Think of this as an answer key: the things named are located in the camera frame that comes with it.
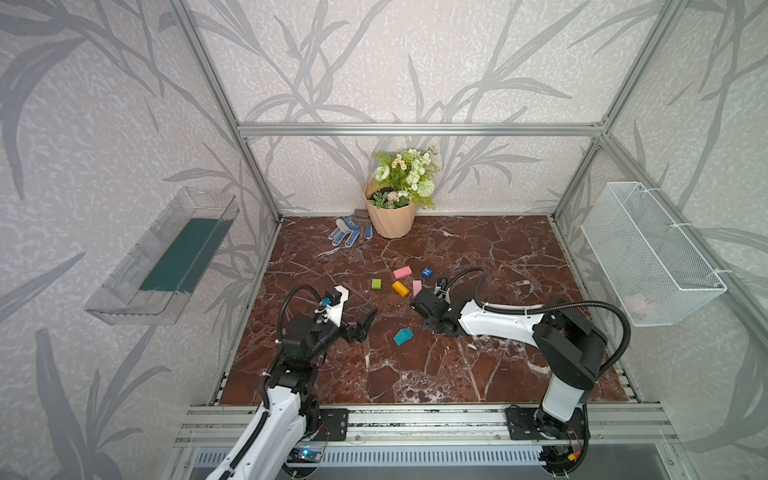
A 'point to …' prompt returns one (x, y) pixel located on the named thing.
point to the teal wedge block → (403, 335)
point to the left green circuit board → (306, 454)
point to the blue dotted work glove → (368, 232)
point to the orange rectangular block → (400, 288)
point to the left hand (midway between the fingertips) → (366, 295)
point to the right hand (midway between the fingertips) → (432, 307)
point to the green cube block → (376, 283)
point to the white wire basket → (656, 269)
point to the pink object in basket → (638, 304)
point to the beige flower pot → (391, 223)
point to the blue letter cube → (427, 272)
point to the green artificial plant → (405, 179)
